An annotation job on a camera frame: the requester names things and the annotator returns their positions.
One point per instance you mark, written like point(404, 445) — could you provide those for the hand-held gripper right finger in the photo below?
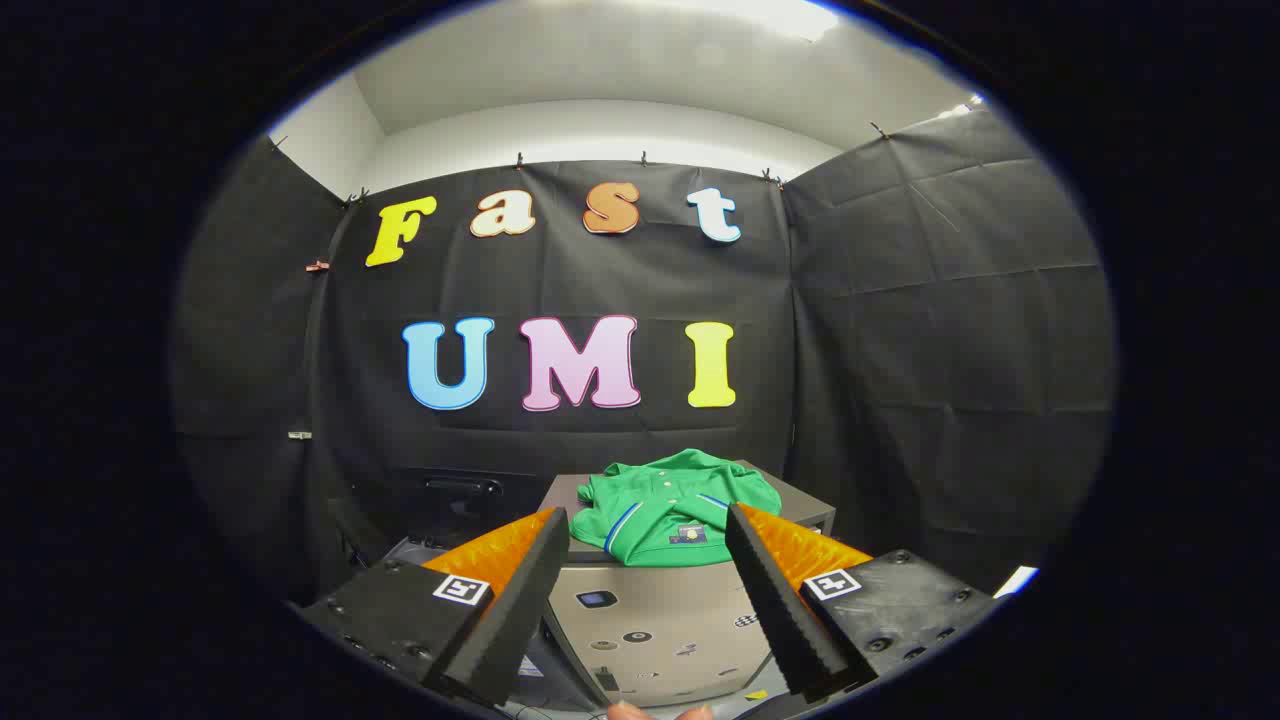
point(785, 620)

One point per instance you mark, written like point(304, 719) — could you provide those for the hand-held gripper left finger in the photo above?
point(520, 610)

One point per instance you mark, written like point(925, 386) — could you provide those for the dark grey washing machine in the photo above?
point(460, 495)

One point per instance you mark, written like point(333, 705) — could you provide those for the green polo shirt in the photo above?
point(670, 500)

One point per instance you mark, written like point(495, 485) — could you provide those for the grey cabinet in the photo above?
point(680, 610)

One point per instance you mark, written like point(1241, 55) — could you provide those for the black backdrop cloth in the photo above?
point(900, 330)

